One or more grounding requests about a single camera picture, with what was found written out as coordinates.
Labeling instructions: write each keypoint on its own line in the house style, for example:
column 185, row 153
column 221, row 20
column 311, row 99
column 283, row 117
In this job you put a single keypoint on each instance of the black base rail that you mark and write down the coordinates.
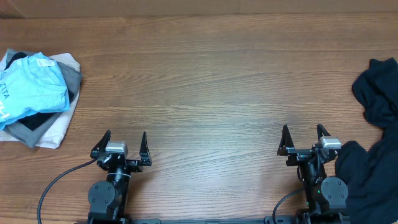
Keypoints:
column 266, row 220

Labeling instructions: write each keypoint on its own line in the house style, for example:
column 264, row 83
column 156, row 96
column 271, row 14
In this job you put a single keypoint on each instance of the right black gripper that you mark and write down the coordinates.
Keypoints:
column 305, row 154

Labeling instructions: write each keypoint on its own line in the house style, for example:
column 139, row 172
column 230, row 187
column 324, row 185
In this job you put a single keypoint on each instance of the light blue folded t-shirt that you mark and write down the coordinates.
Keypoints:
column 31, row 87

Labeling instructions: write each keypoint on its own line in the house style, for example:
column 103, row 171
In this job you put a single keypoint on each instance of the white folded t-shirt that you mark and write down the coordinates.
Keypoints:
column 57, row 130

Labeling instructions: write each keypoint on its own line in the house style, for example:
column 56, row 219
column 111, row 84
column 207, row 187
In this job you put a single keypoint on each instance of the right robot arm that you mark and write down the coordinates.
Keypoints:
column 325, row 195

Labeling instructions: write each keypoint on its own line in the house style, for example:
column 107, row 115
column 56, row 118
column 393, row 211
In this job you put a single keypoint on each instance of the black t-shirt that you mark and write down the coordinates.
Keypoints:
column 371, row 175

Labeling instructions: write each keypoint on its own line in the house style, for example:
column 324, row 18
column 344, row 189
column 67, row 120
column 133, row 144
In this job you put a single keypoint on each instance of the black folded shirt in pile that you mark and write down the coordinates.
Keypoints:
column 35, row 119

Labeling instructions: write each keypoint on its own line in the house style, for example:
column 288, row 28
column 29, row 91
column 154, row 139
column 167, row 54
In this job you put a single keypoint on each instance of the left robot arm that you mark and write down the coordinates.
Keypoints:
column 108, row 197

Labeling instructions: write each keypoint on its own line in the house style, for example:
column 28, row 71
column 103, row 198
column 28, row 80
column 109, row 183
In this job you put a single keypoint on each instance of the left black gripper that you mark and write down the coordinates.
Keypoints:
column 137, row 165

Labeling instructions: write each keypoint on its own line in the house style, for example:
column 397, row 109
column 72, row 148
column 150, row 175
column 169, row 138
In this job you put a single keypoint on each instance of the grey folded t-shirt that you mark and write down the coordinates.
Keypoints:
column 70, row 79

